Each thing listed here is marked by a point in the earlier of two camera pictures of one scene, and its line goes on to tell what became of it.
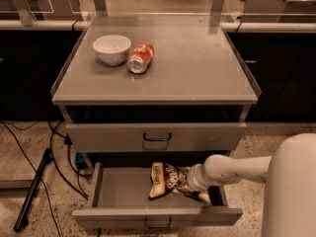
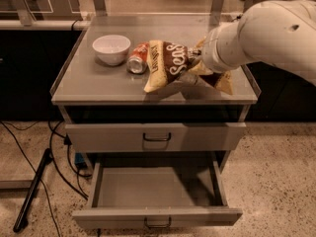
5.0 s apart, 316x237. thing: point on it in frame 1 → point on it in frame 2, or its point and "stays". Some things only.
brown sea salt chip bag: x=165 y=177 → x=168 y=61
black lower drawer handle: x=158 y=226 stays
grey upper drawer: x=156 y=136 stays
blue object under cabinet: x=79 y=158 stays
